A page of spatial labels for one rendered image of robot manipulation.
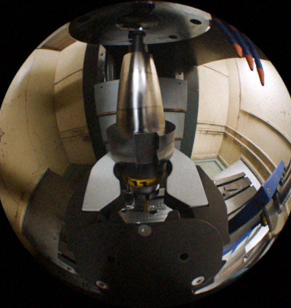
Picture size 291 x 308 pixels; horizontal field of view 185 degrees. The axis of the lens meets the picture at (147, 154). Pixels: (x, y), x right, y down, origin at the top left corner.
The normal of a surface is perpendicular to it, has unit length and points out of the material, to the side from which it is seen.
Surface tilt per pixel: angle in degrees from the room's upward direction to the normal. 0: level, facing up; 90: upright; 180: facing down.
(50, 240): 24
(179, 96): 90
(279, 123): 90
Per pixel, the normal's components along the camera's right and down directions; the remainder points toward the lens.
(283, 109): -1.00, 0.05
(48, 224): 0.37, -0.78
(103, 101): 0.07, 0.55
